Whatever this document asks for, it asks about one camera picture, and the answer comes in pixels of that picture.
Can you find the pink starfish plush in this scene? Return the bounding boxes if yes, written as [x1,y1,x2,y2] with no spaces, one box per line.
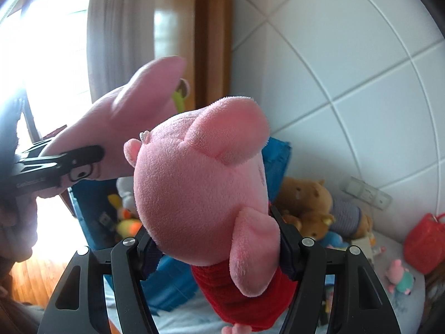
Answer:
[41,56,186,181]

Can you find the pink pig plush red dress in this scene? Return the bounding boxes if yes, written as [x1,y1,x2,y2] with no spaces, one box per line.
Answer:
[124,97,296,333]

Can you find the pink pig plush teal shirt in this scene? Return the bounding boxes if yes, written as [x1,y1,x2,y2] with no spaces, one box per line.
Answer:
[385,259,416,296]

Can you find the white green carton box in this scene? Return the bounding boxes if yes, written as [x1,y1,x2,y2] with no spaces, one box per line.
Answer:
[351,237,374,266]

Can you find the blue storage crate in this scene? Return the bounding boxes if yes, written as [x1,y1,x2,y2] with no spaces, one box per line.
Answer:
[67,136,293,315]

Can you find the red plastic case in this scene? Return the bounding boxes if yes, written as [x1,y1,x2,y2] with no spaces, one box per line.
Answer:
[404,213,445,275]

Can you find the small brown bear plush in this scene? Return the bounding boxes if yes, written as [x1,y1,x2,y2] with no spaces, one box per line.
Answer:
[282,211,335,240]

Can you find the white duck plush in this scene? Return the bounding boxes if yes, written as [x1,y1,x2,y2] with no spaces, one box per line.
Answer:
[107,176,142,238]

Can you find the white curtain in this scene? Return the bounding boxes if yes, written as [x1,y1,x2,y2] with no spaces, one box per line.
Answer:
[87,0,155,101]

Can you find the white wall power strip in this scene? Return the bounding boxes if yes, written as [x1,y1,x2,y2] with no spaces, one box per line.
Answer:
[342,176,393,210]

